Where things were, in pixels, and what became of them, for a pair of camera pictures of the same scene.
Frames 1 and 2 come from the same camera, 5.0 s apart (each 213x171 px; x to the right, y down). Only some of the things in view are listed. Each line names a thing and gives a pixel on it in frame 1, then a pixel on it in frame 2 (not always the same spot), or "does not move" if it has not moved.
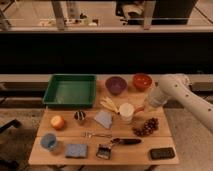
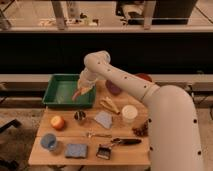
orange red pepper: x=139 y=109 → x=78 y=92
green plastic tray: x=71 y=91 does not move
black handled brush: x=104 y=151 does not move
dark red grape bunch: x=148 y=127 does not move
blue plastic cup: x=48 y=141 does not move
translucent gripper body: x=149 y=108 → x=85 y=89
